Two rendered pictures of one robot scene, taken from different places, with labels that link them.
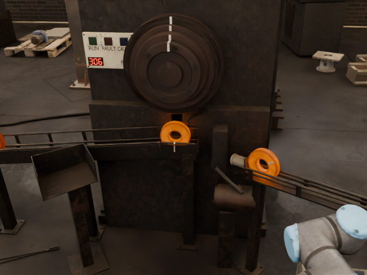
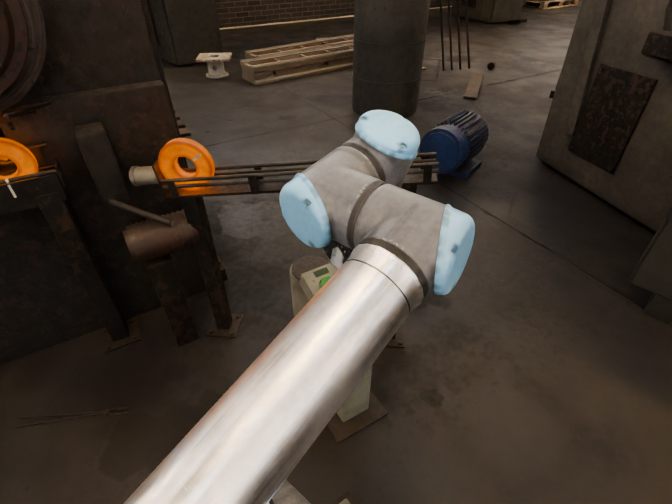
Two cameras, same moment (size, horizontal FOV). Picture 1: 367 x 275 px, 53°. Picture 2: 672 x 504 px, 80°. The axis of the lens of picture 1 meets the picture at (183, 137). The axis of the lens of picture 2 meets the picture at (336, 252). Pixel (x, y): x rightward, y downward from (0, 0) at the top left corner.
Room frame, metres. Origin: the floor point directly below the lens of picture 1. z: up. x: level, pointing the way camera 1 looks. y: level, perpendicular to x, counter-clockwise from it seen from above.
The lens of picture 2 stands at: (0.35, -0.05, 1.24)
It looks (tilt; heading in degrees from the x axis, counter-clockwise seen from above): 39 degrees down; 321
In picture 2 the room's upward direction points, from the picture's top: straight up
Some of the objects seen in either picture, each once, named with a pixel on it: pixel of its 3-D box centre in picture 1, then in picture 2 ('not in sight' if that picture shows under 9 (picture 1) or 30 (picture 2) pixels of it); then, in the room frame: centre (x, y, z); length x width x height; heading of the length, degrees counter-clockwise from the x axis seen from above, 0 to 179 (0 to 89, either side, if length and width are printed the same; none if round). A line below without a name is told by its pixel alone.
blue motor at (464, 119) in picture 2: not in sight; (458, 141); (1.80, -2.24, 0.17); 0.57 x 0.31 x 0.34; 102
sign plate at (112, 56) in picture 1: (110, 51); not in sight; (1.85, 0.37, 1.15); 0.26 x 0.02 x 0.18; 82
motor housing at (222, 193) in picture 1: (234, 226); (179, 281); (1.52, -0.27, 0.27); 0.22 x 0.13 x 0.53; 82
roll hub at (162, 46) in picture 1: (170, 72); not in sight; (1.60, 0.06, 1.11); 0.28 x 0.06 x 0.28; 82
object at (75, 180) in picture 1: (74, 216); not in sight; (1.52, 0.59, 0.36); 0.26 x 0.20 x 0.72; 117
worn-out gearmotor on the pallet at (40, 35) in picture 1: (42, 36); not in sight; (5.94, 2.22, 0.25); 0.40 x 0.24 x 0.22; 172
